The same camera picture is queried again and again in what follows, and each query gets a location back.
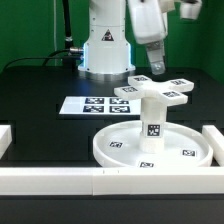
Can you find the white cross-shaped table base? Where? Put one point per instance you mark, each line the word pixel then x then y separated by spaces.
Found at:
pixel 170 93

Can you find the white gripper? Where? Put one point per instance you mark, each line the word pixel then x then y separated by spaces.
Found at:
pixel 149 28

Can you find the white front fence rail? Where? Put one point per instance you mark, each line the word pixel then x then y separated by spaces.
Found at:
pixel 111 181

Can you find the white fence block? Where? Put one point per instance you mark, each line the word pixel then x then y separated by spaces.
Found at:
pixel 5 138
pixel 216 140

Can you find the white round table top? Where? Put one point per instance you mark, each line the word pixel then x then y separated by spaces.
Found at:
pixel 118 146

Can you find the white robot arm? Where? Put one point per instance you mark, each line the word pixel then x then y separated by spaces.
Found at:
pixel 107 53

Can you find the white right fence block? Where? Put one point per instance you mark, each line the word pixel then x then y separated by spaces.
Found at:
pixel 216 140

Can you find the white left fence block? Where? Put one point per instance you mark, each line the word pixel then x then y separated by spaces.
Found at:
pixel 5 138

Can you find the white marker sheet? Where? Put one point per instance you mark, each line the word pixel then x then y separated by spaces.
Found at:
pixel 80 105

